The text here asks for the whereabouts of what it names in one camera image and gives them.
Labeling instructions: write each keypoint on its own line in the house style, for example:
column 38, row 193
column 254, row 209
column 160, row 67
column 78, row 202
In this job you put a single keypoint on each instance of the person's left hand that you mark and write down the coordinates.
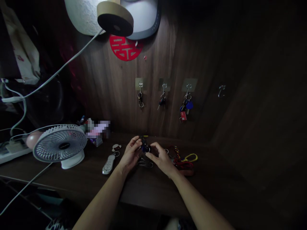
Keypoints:
column 129, row 155

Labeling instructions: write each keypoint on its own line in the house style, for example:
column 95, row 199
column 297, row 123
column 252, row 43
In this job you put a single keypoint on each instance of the red paper cut decoration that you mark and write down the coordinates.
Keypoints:
column 125, row 47

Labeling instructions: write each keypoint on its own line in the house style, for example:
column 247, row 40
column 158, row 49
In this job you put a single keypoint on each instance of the yellow carabiner clip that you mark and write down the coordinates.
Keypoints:
column 190, row 157

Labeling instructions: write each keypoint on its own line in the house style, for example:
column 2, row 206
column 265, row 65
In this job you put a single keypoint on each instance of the person's legs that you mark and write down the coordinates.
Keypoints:
column 120, row 224

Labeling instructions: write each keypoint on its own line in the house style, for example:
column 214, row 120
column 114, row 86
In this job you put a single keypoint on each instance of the person's right hand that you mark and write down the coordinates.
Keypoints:
column 161, row 159

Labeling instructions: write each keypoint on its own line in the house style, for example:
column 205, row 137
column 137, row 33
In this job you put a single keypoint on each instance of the round lamp with gold rim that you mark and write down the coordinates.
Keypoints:
column 115, row 18

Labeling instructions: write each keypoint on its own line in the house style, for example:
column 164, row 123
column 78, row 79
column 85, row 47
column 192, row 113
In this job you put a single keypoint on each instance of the white desk fan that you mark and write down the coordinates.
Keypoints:
column 60, row 146

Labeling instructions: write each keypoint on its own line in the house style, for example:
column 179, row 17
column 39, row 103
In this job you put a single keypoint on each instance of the adhesive hook with blue keys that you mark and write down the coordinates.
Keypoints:
column 187, row 100

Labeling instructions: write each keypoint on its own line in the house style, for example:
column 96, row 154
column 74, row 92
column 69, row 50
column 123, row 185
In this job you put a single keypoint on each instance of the empty metal wall hook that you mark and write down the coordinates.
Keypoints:
column 222, row 91

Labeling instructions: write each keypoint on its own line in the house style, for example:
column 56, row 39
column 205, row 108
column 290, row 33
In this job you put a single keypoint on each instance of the adhesive hook with car key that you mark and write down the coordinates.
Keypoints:
column 163, row 93

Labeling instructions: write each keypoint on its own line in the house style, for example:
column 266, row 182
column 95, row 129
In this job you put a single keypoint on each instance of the grey rimmed oval mirror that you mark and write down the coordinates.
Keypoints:
column 144, row 19

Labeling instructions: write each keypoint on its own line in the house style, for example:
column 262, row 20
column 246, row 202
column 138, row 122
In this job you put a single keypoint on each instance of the dark keys on table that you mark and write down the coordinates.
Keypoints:
column 144, row 163

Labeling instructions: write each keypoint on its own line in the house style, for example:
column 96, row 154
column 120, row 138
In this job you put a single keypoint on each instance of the white oval wall object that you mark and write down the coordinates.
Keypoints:
column 82, row 14

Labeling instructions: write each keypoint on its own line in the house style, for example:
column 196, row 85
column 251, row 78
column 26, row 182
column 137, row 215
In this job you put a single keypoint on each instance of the white power strip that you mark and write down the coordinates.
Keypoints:
column 10, row 149

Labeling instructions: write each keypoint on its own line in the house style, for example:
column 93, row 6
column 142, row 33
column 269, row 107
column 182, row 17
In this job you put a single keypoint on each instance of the pink round object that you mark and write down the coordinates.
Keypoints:
column 32, row 141

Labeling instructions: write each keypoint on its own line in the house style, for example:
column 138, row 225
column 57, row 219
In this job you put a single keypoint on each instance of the white remote key fob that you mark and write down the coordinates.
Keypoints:
column 108, row 164

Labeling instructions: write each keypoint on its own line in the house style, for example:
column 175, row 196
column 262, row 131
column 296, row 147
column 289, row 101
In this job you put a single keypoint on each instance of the adhesive hook with dark keys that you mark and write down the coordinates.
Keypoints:
column 140, row 92

